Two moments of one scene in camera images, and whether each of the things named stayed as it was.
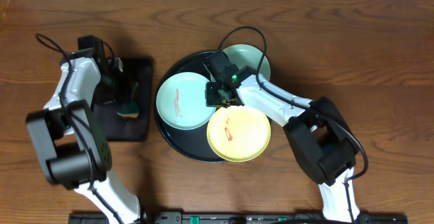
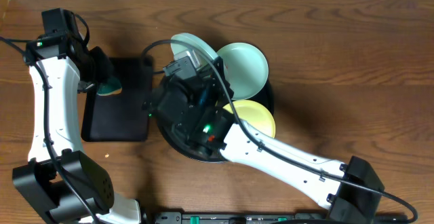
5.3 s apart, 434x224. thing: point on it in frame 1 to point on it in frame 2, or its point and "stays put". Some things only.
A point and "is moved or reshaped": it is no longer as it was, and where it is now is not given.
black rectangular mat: (130, 129) stays put
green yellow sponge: (130, 109) is moved or reshaped
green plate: (243, 55) stays put
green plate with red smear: (181, 101) is moved or reshaped
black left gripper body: (119, 90) to (102, 73)
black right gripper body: (211, 97) to (211, 97)
